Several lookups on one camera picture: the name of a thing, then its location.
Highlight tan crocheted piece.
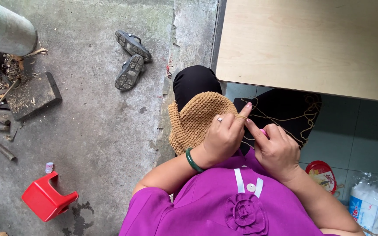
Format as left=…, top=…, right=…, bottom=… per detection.
left=168, top=91, right=239, bottom=156

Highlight purple blouse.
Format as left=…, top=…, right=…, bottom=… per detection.
left=119, top=148, right=340, bottom=236

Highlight white plastic bag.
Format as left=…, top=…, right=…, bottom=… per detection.
left=348, top=172, right=378, bottom=236

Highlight person's right hand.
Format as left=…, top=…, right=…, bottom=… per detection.
left=245, top=119, right=302, bottom=181

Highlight pile of wood shavings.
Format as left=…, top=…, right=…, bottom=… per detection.
left=0, top=49, right=48, bottom=113

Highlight red lidded tin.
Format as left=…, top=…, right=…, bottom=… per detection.
left=305, top=160, right=338, bottom=195

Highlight black trousers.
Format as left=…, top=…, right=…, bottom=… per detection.
left=173, top=65, right=322, bottom=157

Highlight tan yarn strand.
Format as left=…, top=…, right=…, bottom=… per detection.
left=205, top=93, right=322, bottom=149

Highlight dark rubber sandal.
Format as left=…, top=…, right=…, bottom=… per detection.
left=114, top=54, right=145, bottom=91
left=114, top=30, right=152, bottom=63

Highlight person's left hand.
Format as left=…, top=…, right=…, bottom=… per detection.
left=199, top=102, right=253, bottom=168

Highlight dark wooden block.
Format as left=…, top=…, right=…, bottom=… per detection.
left=5, top=72, right=63, bottom=122

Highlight green jade bangle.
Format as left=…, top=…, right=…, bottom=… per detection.
left=185, top=147, right=205, bottom=173

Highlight grey metal cylinder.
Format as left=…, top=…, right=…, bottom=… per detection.
left=0, top=0, right=38, bottom=56

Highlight red plastic stool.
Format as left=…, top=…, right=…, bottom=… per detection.
left=22, top=171, right=79, bottom=222

